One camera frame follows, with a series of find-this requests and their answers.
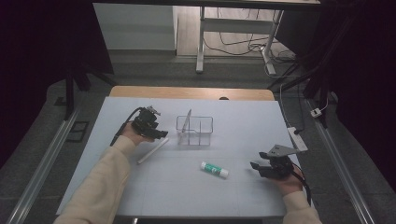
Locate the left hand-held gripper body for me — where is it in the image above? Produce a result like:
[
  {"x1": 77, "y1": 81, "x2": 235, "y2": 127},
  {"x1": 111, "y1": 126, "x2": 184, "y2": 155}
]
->
[{"x1": 131, "y1": 105, "x2": 162, "y2": 138}]

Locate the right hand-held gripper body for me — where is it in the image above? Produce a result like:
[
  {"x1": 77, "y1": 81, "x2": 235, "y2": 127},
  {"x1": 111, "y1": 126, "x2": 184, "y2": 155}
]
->
[{"x1": 260, "y1": 144, "x2": 303, "y2": 180}]

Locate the white pen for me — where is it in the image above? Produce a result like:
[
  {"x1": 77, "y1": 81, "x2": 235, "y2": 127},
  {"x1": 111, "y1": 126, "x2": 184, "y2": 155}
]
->
[{"x1": 136, "y1": 137, "x2": 170, "y2": 165}]

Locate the clear ruler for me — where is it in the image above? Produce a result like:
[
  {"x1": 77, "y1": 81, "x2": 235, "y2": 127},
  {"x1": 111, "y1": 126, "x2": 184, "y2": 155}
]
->
[{"x1": 178, "y1": 108, "x2": 193, "y2": 144}]

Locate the clear acrylic desk organizer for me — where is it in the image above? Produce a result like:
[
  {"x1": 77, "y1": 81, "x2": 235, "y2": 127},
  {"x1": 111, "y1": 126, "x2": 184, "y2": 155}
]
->
[{"x1": 176, "y1": 115, "x2": 215, "y2": 147}]

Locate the white green-label glue stick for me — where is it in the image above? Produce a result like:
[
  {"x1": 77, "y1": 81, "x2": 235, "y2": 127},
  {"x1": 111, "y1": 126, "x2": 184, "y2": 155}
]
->
[{"x1": 200, "y1": 161, "x2": 230, "y2": 179}]

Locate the person's left hand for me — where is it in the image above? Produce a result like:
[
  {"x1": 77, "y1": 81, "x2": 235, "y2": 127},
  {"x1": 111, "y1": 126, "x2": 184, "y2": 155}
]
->
[{"x1": 120, "y1": 123, "x2": 155, "y2": 147}]

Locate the person's right hand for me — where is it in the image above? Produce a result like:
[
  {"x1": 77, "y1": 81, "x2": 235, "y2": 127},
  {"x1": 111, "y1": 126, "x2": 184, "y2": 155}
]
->
[{"x1": 273, "y1": 170, "x2": 304, "y2": 197}]

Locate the white power strip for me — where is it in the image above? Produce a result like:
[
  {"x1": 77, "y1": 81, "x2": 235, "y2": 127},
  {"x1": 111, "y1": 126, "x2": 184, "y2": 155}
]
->
[{"x1": 287, "y1": 126, "x2": 309, "y2": 153}]

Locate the wooden table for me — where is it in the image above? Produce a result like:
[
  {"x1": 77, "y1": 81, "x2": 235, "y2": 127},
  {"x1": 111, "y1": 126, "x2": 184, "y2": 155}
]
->
[{"x1": 108, "y1": 85, "x2": 276, "y2": 102}]

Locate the pale grey table cover sheet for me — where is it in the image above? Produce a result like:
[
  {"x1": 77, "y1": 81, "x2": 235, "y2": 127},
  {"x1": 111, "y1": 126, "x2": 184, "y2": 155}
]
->
[{"x1": 55, "y1": 96, "x2": 318, "y2": 217}]

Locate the black floor plate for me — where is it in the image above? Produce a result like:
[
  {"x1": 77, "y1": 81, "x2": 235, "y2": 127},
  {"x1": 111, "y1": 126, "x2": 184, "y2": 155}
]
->
[{"x1": 66, "y1": 120, "x2": 90, "y2": 144}]

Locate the black stand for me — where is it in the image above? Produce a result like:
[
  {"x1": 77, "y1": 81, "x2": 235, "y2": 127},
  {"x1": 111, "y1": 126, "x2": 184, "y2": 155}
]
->
[
  {"x1": 64, "y1": 62, "x2": 120, "y2": 120},
  {"x1": 267, "y1": 0, "x2": 368, "y2": 129}
]

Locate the white cabinet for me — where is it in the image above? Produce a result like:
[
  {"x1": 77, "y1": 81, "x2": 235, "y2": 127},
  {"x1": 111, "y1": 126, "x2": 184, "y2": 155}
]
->
[{"x1": 92, "y1": 3, "x2": 178, "y2": 52}]

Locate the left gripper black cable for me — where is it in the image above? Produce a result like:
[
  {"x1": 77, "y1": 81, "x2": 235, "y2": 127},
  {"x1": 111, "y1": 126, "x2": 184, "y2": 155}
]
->
[{"x1": 109, "y1": 106, "x2": 146, "y2": 147}]

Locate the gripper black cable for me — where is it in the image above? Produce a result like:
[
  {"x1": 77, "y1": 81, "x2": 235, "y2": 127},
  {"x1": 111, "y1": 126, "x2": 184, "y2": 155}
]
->
[
  {"x1": 290, "y1": 162, "x2": 312, "y2": 206},
  {"x1": 109, "y1": 106, "x2": 146, "y2": 147}
]

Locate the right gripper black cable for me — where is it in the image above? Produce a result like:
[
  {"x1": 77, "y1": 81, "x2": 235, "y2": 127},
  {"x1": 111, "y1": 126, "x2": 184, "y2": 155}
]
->
[{"x1": 290, "y1": 162, "x2": 312, "y2": 206}]

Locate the aluminium floor rail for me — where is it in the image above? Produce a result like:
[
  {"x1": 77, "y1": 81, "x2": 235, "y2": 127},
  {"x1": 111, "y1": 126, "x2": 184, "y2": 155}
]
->
[
  {"x1": 306, "y1": 99, "x2": 377, "y2": 224},
  {"x1": 6, "y1": 105, "x2": 82, "y2": 224}
]

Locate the tangle of floor cables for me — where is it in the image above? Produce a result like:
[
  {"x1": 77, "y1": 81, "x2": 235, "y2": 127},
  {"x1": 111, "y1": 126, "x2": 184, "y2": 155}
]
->
[{"x1": 204, "y1": 7, "x2": 297, "y2": 63}]

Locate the white desk frame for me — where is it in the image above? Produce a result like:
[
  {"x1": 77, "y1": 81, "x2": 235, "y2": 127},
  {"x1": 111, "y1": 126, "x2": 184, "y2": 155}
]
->
[{"x1": 195, "y1": 6, "x2": 284, "y2": 76}]

